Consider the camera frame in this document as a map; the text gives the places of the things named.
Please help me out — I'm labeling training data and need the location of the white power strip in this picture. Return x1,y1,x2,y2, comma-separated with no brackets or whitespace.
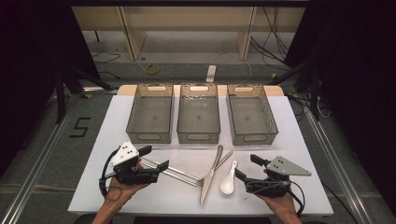
205,64,218,84

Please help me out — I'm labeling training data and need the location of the smoky clear plastic bin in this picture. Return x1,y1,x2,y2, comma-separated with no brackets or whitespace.
125,83,175,145
226,83,279,147
176,83,221,145

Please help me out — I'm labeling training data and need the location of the person's right hand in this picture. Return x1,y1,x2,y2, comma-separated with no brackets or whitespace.
257,167,297,217

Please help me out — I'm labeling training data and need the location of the metal chopstick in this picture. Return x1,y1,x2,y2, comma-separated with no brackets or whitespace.
143,164,201,188
141,157,203,182

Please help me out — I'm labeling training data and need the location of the metal fork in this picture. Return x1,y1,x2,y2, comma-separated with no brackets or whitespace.
196,150,234,188

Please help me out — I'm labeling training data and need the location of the yellow tape roll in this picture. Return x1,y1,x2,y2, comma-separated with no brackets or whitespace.
145,63,161,76

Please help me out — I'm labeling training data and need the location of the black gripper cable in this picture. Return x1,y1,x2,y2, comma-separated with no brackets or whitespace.
288,180,306,217
98,148,123,202

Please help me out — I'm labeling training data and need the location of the metal floor rail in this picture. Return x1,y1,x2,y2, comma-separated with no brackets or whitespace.
0,92,82,224
303,108,376,224

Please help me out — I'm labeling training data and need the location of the metal table knife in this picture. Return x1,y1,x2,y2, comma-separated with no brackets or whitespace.
199,145,225,206

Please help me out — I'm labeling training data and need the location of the white ceramic soup spoon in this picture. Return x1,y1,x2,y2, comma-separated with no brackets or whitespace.
219,160,239,196

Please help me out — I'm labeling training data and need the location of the white floor cable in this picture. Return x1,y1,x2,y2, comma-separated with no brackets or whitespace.
214,50,254,86

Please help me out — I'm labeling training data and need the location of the black tripod stand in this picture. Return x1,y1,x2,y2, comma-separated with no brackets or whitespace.
270,60,323,122
53,60,114,125

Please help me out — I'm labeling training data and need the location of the person's left hand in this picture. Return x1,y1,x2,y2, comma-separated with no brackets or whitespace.
105,158,150,203

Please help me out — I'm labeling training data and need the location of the black floor cable bundle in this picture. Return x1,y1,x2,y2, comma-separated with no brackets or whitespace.
249,6,292,73

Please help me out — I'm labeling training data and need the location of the black curtain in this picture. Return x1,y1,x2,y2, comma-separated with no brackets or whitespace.
284,0,396,217
0,0,102,176

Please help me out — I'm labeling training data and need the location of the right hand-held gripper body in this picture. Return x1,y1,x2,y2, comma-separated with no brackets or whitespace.
244,155,313,199

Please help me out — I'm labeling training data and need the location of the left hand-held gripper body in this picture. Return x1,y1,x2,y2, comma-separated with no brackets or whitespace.
106,141,161,187

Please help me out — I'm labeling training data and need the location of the light wooden desk frame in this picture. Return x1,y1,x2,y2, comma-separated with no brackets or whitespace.
71,6,306,62

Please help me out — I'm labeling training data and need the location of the thin black floor cable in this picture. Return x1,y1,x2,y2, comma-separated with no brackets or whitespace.
91,50,122,65

